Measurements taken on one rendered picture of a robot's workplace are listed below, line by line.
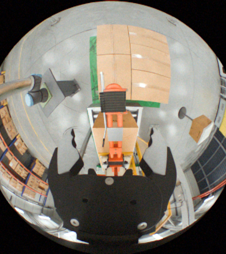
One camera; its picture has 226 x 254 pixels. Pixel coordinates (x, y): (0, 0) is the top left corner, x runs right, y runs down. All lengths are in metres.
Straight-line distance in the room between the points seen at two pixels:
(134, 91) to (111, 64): 0.44
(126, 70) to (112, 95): 0.74
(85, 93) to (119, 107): 1.36
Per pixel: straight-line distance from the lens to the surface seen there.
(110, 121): 0.28
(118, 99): 0.23
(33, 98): 0.89
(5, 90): 0.66
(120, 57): 0.99
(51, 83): 1.01
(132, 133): 0.67
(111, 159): 0.43
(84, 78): 1.57
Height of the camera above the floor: 1.46
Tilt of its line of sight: 57 degrees down
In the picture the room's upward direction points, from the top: 178 degrees counter-clockwise
